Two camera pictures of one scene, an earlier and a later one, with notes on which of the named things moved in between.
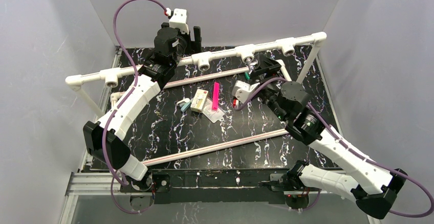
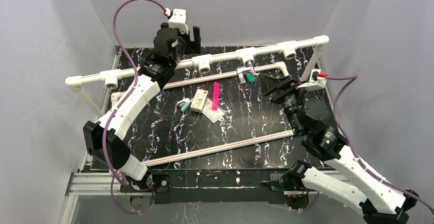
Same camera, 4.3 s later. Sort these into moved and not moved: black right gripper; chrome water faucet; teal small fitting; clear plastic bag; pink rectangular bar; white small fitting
Moved: chrome water faucet; black right gripper
Not moved: teal small fitting; pink rectangular bar; white small fitting; clear plastic bag
